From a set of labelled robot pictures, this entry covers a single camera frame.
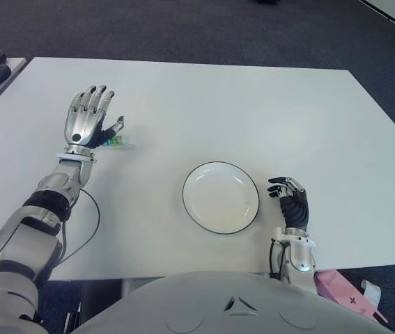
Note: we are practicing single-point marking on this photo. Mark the grey robot torso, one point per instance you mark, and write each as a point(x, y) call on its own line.
point(200, 302)

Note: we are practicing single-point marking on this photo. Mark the green white toothpaste tube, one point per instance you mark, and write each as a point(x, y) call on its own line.
point(120, 142)

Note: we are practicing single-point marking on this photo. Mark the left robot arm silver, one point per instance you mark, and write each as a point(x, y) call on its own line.
point(26, 236)

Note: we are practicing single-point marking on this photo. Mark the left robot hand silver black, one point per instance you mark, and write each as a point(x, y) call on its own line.
point(82, 121)

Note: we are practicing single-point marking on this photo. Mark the pink cardboard box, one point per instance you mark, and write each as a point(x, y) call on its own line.
point(340, 292)

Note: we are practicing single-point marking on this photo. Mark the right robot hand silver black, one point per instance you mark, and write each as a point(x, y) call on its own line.
point(296, 212)

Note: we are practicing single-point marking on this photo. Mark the white paper strip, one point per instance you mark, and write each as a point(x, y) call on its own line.
point(373, 292)

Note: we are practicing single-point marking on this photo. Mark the white plate black rim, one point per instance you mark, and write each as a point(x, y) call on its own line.
point(219, 198)

